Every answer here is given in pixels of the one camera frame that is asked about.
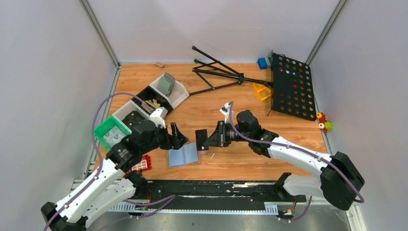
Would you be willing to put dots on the black plastic bin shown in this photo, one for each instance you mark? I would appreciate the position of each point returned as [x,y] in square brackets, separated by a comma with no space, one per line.
[152,93]

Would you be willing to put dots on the black VIP credit card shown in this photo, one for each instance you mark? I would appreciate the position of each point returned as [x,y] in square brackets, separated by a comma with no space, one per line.
[201,137]

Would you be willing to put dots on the blue toy block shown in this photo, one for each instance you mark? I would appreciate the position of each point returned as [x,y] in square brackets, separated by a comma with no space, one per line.
[264,63]

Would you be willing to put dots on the white bin far end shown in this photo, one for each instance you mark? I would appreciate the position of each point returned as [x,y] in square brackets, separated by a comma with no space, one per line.
[178,95]

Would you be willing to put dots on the small wooden block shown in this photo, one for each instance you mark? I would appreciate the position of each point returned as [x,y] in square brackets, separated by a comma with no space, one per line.
[159,64]

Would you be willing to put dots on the red yellow toy piece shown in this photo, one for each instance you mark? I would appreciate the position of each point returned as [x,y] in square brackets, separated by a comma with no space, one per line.
[321,117]

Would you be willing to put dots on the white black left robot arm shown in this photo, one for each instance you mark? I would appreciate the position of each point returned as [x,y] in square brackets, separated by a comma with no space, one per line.
[114,180]

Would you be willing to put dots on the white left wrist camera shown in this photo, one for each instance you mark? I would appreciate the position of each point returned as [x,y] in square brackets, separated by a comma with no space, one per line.
[158,116]

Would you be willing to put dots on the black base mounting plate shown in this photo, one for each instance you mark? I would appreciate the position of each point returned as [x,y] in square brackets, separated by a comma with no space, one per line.
[238,194]

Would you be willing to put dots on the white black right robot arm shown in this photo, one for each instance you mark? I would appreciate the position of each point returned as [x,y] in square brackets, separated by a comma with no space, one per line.
[333,177]

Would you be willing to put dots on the green white toy piece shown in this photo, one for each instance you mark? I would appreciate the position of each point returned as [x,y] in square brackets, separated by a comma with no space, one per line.
[325,127]

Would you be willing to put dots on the yellow toy frame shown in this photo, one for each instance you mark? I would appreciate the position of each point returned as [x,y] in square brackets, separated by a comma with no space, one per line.
[261,91]

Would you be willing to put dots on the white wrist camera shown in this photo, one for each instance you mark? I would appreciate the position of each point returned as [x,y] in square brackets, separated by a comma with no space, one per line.
[225,109]
[158,116]

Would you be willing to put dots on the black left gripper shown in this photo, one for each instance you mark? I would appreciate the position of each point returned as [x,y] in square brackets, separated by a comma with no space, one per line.
[170,138]

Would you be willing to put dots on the black folding tripod stand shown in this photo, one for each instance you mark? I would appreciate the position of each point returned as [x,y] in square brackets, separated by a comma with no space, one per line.
[219,69]

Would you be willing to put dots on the grey green pouch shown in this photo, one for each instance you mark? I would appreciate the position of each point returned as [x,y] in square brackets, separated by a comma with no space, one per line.
[166,84]

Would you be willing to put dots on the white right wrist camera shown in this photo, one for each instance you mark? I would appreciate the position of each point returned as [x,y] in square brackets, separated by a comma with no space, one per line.
[225,109]

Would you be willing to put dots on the tan black item in bin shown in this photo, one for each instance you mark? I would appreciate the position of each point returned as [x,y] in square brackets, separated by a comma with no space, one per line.
[153,103]

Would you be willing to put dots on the green plastic bin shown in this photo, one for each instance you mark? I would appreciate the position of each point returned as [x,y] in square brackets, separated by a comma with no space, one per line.
[106,125]

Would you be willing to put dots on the white bin near green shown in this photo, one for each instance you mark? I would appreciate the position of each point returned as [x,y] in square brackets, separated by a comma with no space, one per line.
[129,107]

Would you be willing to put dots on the white slotted cable duct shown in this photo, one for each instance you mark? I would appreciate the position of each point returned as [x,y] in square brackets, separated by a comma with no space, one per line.
[266,208]

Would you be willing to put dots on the black perforated music tray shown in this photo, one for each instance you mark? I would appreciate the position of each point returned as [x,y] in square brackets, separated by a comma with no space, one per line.
[292,90]

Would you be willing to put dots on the clear packet in green bin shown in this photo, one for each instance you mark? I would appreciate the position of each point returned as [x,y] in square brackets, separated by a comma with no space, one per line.
[113,136]

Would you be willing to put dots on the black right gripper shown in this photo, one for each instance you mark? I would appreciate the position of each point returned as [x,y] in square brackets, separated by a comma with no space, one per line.
[220,134]

